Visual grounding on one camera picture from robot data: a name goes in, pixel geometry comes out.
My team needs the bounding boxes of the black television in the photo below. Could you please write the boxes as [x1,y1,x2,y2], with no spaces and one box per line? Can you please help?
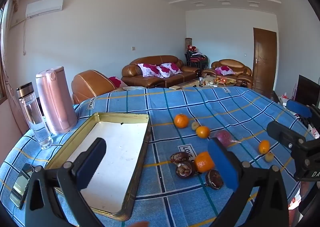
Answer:
[297,74,320,107]

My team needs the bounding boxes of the white air conditioner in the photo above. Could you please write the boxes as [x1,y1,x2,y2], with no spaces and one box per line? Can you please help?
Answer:
[26,0,64,18]

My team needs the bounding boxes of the stacked dark chairs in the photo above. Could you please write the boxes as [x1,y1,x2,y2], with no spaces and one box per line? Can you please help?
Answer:
[184,51,209,69]

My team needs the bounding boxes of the dark wrinkled fruit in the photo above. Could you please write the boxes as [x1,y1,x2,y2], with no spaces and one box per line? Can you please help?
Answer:
[205,169,224,190]
[175,161,195,179]
[170,152,190,165]

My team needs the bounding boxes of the orange with stem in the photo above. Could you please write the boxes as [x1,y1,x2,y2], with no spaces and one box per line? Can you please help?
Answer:
[174,114,189,129]

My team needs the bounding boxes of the wooden coffee table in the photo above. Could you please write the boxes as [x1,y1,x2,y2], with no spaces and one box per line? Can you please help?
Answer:
[169,77,237,90]

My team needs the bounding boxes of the brown wooden door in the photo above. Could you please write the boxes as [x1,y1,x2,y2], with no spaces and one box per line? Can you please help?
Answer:
[252,27,277,92]

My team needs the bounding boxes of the brown leather three-seat sofa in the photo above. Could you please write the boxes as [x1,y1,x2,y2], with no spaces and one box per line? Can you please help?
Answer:
[121,55,202,89]

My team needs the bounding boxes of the black smartphone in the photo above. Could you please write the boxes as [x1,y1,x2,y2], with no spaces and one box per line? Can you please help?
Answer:
[9,163,34,209]

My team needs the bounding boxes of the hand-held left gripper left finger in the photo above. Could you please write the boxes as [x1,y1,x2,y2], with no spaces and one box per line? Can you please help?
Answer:
[24,137,107,227]

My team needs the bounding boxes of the white air conditioner hose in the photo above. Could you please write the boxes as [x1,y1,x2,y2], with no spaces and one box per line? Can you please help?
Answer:
[22,18,27,55]

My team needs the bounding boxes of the brown leather rounded armchair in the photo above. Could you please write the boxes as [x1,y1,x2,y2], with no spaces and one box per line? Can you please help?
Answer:
[202,59,253,89]

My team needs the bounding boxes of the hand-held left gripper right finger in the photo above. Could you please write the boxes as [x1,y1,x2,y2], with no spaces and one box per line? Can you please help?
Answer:
[207,137,290,227]

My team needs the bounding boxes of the pink electric kettle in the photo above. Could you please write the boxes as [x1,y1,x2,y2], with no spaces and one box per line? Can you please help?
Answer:
[35,66,78,135]

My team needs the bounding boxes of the assorted snacks pile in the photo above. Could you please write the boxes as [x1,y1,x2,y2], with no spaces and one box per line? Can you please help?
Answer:
[202,76,235,86]

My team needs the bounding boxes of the gold metal tin tray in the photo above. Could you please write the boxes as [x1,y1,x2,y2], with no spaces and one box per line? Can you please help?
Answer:
[45,112,152,221]

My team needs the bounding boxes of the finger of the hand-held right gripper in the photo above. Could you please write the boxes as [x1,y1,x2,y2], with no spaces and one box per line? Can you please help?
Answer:
[266,121,307,151]
[286,100,320,124]

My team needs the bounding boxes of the blue plaid tablecloth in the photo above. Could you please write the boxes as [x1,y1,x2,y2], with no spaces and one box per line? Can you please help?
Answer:
[0,86,318,227]

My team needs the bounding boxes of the white red floral pillow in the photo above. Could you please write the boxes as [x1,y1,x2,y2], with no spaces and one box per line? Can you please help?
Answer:
[156,62,182,79]
[215,66,236,75]
[137,63,162,77]

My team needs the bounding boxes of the light pink curtain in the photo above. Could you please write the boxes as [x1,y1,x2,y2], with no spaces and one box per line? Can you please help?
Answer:
[0,0,20,107]

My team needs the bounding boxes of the brown leather armchair white piping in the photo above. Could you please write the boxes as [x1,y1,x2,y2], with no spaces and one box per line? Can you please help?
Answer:
[71,69,118,104]

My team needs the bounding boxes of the purple red radish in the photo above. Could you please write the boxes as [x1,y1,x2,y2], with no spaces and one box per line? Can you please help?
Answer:
[215,130,242,148]

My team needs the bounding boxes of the clear glass water bottle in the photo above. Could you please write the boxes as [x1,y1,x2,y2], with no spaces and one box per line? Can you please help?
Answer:
[16,82,54,150]

